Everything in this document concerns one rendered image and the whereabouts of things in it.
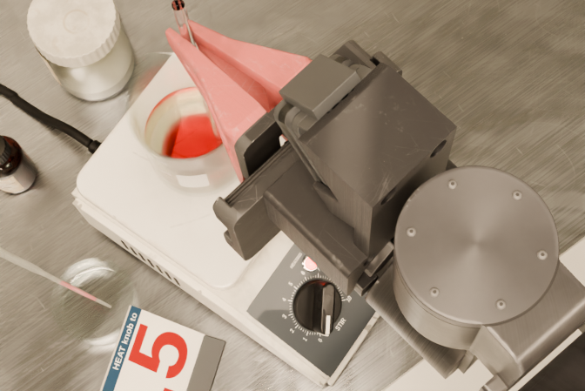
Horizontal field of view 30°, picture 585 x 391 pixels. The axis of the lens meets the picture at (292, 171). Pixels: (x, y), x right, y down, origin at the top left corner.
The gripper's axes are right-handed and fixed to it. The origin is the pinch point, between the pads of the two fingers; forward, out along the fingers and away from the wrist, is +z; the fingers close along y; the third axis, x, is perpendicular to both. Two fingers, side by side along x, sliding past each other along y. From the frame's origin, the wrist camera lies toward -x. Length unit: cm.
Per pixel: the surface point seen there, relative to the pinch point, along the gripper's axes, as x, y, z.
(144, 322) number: 21.6, 10.4, -2.8
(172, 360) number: 23.5, 10.7, -5.5
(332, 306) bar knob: 18.9, 1.5, -10.9
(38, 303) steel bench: 24.7, 14.6, 4.0
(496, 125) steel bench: 25.0, -16.5, -8.9
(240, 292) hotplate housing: 18.2, 4.9, -6.5
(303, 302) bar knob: 19.5, 2.5, -9.4
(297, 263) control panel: 18.9, 1.1, -7.5
